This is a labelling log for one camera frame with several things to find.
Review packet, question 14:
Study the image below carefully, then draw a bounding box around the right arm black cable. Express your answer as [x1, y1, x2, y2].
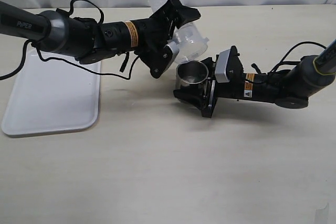
[250, 41, 329, 78]

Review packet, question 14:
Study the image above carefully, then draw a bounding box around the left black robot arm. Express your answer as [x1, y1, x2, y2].
[1, 0, 201, 79]

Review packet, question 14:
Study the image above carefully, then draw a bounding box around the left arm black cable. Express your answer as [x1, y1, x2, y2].
[0, 0, 140, 81]

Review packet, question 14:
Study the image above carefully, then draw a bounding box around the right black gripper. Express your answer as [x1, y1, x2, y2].
[173, 46, 244, 118]

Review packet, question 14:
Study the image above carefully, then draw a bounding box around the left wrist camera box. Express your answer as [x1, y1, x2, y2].
[167, 40, 180, 64]

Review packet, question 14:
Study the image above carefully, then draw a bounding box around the white rectangular plastic tray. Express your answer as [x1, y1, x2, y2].
[1, 49, 101, 137]

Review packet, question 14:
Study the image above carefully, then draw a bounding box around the clear plastic measuring cup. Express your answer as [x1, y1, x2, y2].
[148, 0, 208, 64]

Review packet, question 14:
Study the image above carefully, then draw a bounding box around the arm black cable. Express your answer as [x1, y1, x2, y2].
[250, 41, 329, 78]
[0, 0, 140, 81]

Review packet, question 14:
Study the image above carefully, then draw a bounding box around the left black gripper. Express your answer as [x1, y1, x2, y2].
[135, 0, 201, 79]

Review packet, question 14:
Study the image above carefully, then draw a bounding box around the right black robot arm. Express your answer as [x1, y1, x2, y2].
[173, 42, 335, 118]

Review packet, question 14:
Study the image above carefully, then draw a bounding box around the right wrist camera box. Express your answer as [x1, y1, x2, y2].
[214, 49, 230, 83]

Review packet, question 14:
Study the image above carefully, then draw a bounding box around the stainless steel cup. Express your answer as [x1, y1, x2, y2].
[175, 60, 209, 89]

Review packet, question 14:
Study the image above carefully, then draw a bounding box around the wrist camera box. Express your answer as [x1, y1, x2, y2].
[167, 40, 180, 64]
[214, 49, 230, 83]

